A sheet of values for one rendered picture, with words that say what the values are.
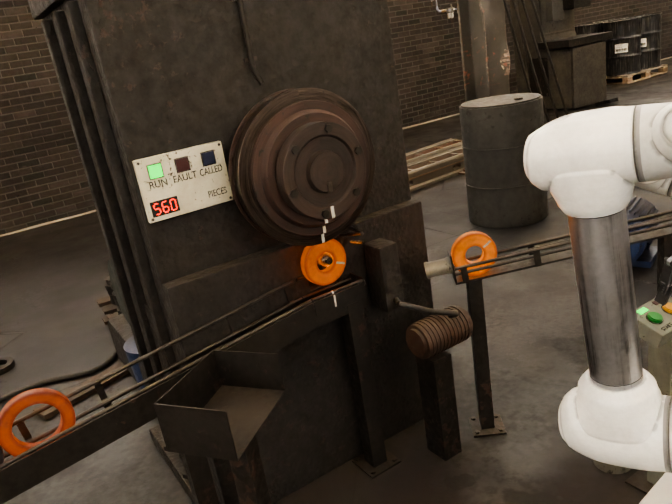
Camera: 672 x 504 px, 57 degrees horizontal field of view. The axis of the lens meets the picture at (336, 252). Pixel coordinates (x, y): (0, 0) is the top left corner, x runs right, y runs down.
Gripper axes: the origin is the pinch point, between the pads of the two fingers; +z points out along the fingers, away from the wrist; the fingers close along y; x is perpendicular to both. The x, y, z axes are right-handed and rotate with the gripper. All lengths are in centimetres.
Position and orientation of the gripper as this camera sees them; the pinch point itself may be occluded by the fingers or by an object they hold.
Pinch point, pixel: (664, 292)
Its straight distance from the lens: 188.7
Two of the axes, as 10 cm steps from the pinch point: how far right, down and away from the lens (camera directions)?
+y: -8.3, 3.1, -4.7
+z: -0.4, 8.1, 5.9
